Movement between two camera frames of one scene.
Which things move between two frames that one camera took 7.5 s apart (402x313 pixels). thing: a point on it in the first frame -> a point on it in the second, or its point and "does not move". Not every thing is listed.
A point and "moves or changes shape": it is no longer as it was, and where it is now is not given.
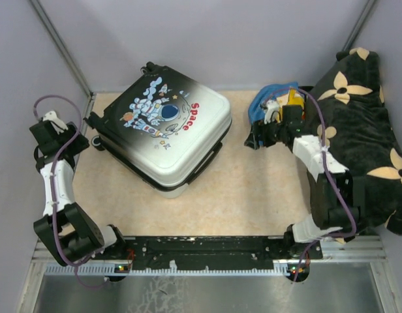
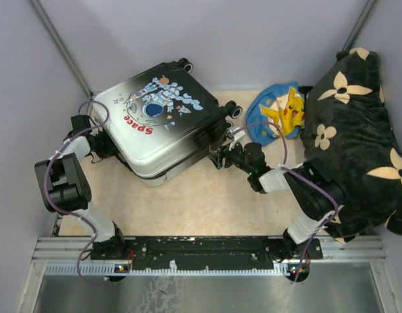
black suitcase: x=164 y=130 moves or changes shape
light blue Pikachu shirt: x=283 y=94 does not move
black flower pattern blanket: x=359 y=137 does not move
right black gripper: x=252 y=141 -> x=216 y=158
